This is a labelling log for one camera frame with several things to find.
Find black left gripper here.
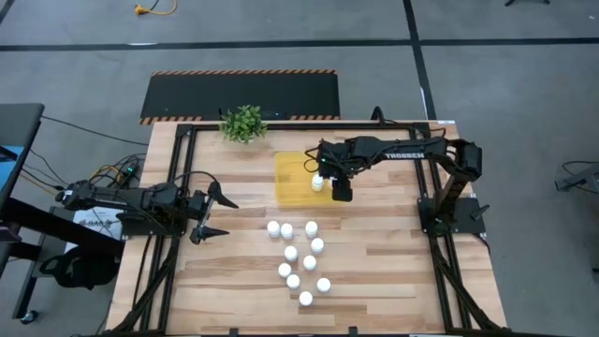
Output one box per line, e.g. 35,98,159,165
186,181,239,245

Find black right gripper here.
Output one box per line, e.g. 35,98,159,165
317,139,359,202

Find yellow translucent plastic basket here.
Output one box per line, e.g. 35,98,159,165
274,151,348,209

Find black power box green lights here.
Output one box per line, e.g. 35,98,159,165
119,161,141,182

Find green plant in white pot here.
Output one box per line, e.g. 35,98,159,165
218,104,269,145

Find black hazard-striped floor mat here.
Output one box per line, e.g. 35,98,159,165
139,69,342,126

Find white printed paper sheet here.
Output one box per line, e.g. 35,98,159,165
65,205,125,254

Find black bag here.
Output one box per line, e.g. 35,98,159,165
39,245,121,289

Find black rolling desk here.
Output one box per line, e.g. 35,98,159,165
0,102,126,325

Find yellow extension cable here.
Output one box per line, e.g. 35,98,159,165
134,0,179,17

